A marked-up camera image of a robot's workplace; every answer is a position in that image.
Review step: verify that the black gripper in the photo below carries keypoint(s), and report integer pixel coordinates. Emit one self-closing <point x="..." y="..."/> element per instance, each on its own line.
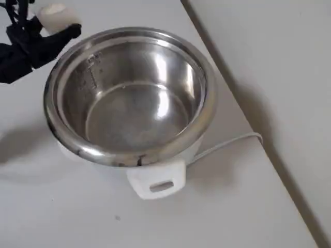
<point x="39" y="52"/>

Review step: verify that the translucent white plastic cup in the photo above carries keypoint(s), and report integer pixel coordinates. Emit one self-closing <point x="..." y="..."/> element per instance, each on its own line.
<point x="58" y="23"/>

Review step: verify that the white rice cooker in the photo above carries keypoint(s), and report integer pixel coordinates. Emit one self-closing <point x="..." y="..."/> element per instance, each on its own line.
<point x="160" y="180"/>

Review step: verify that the steel inner pot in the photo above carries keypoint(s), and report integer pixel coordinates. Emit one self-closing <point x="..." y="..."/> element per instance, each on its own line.
<point x="134" y="116"/>

